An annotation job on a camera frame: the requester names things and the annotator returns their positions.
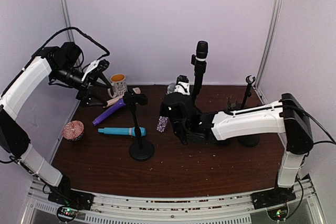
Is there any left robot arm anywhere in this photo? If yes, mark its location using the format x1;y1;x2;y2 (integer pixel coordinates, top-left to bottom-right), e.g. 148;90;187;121
1;27;112;205

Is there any blue microphone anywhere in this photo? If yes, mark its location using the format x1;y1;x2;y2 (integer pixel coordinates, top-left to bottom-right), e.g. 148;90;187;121
98;127;136;136

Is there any white floral ceramic mug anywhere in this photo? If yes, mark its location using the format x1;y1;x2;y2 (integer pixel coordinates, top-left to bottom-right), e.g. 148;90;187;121
108;73;128;98

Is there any black stand with blue microphone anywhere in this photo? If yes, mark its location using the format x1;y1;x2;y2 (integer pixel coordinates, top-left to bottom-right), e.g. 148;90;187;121
237;135;260;147

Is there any aluminium corner frame post left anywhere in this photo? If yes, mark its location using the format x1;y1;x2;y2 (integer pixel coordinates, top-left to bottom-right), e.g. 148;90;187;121
54;0;76;44

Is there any black microphone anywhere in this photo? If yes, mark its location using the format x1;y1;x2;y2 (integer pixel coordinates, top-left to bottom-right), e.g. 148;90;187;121
191;41;208;100

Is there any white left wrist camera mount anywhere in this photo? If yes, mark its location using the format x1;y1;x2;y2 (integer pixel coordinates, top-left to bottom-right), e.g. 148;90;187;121
81;60;103;83

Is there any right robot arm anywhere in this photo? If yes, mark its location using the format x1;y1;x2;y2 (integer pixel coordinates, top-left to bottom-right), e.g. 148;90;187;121
160;76;313;204

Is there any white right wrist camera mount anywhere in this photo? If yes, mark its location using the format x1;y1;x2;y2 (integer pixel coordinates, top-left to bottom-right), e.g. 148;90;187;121
174;81;190;95

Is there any black stand for purple microphone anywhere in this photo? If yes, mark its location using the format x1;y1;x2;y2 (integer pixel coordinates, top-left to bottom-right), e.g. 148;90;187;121
227;97;241;111

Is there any red patterned small bowl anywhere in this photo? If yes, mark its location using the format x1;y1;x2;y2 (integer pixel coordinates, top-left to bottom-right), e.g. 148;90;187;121
62;120;84;142

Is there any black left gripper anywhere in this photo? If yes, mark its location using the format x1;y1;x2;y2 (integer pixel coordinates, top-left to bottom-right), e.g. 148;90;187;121
51;63;111;106

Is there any pale pink microphone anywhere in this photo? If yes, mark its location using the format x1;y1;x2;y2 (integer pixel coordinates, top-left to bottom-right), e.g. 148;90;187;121
102;87;142;109

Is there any black stand for pink microphone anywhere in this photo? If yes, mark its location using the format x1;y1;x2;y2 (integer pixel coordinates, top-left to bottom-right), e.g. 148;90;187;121
240;75;256;109

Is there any silver glitter microphone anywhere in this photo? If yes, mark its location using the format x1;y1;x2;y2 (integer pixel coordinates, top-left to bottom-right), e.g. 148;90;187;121
156;82;177;133

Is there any aluminium corner frame post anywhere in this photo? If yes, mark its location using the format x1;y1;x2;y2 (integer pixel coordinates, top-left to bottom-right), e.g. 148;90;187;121
54;0;76;44
255;0;283;90

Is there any aluminium corner frame post right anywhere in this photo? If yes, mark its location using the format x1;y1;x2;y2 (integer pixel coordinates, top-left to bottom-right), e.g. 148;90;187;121
255;0;283;90

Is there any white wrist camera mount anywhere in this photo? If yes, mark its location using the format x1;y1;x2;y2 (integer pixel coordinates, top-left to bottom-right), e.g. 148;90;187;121
174;81;190;95
81;60;103;83

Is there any black stand with glitter microphone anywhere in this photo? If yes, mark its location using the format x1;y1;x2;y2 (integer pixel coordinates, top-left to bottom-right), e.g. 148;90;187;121
123;92;155;162

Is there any purple microphone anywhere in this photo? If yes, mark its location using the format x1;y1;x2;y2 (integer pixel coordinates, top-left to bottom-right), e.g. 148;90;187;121
92;98;126;126

